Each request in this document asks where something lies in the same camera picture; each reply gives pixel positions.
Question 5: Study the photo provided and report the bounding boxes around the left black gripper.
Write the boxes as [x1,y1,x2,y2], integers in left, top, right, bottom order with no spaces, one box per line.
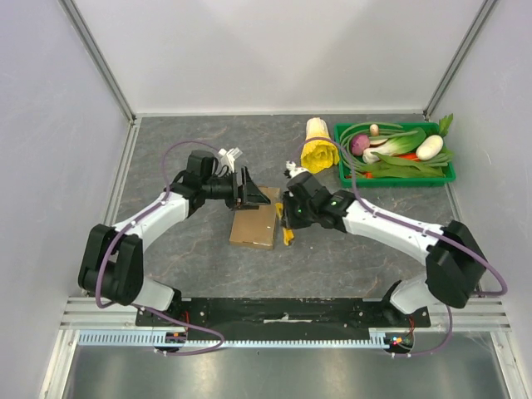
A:
[202,166,270,212]

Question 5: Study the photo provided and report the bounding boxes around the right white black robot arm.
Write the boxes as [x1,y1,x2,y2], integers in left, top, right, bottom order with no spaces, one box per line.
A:
[278,190,486,328]

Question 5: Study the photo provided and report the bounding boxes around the brown cardboard express box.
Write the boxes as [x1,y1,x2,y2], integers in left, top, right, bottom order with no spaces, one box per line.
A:
[229,187,280,250]

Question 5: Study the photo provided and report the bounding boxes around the right aluminium frame post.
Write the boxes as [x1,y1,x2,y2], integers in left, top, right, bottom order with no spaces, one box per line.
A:
[423,0,499,121]

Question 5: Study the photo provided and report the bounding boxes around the purple onion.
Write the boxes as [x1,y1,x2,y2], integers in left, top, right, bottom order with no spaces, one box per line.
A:
[350,134,371,156]

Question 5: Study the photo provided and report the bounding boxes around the green plastic tray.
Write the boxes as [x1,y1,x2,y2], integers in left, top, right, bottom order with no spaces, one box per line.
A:
[336,123,456,188]

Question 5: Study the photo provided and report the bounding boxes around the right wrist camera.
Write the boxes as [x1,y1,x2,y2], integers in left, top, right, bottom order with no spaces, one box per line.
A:
[284,161,330,201]

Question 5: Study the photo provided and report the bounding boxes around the front aluminium rail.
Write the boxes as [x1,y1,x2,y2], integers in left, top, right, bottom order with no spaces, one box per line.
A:
[60,297,511,333]

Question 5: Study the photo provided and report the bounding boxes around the bok choy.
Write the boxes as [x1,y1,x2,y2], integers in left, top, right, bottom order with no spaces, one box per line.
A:
[362,128,426,164]

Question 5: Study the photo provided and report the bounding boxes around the aluminium frame post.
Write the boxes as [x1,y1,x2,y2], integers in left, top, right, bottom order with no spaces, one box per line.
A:
[58,0,136,125]
[423,0,499,121]

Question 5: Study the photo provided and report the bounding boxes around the left aluminium frame post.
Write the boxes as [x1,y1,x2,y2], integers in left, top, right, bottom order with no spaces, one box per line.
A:
[58,0,136,125]

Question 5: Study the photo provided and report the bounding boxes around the green long beans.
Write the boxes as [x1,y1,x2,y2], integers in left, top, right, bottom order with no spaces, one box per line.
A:
[335,122,453,169]

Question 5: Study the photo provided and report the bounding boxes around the brown mushroom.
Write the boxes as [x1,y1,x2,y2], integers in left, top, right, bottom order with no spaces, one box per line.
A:
[369,124,380,137]

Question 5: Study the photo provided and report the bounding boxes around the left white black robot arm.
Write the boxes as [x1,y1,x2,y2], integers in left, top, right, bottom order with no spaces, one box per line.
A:
[78,167,271,327]

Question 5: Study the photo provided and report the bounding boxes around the celery leaf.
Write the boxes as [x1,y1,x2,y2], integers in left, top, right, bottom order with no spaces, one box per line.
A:
[438,114,454,137]

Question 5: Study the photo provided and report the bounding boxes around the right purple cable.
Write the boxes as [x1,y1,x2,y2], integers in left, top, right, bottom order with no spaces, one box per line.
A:
[293,139,509,359]

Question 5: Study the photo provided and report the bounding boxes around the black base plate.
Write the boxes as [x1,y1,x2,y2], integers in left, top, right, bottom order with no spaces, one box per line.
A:
[135,296,432,329]

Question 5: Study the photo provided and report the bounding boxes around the white radish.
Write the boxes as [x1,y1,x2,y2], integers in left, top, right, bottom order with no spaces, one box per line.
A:
[416,135,444,161]

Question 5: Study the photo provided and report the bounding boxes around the orange carrot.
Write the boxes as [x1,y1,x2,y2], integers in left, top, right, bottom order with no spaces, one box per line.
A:
[348,153,419,179]

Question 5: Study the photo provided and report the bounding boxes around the yellow utility knife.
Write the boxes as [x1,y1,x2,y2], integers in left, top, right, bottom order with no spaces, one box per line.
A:
[281,224,294,246]

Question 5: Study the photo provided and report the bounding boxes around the yellow napa cabbage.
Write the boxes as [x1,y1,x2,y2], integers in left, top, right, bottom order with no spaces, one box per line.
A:
[300,117,340,174]

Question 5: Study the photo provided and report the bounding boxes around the grey slotted cable duct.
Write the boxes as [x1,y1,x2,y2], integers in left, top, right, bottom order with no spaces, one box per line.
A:
[78,330,415,350]

